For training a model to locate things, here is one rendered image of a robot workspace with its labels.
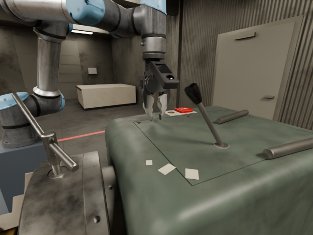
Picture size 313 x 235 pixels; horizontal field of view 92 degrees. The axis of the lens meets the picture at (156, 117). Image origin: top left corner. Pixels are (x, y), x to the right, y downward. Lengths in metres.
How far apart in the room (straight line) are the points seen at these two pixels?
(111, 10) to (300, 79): 2.87
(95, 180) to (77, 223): 0.07
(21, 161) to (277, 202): 0.92
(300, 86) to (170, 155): 2.85
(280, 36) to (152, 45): 2.81
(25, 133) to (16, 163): 0.14
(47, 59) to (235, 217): 0.86
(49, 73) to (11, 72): 8.87
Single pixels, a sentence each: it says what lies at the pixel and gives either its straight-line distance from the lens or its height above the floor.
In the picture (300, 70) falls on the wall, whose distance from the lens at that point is 3.09.
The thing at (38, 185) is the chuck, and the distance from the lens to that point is 0.36.
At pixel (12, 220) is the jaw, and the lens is 0.49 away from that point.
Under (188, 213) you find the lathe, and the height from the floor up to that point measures 1.25.
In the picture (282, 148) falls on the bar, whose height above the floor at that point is 1.28.
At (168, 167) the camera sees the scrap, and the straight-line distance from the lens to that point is 0.30.
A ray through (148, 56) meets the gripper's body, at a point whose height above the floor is 1.47.
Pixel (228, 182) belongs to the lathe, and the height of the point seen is 1.26.
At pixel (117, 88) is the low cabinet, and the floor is 0.76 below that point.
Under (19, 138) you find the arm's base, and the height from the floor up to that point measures 1.14.
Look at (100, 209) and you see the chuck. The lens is 0.32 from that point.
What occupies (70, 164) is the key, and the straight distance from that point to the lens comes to 0.26.
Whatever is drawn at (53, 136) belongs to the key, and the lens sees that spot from 0.33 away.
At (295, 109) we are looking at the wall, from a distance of 3.12.
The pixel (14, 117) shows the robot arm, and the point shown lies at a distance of 0.91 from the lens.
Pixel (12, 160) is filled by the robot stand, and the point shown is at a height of 1.06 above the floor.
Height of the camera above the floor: 1.43
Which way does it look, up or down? 17 degrees down
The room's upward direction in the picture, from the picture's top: straight up
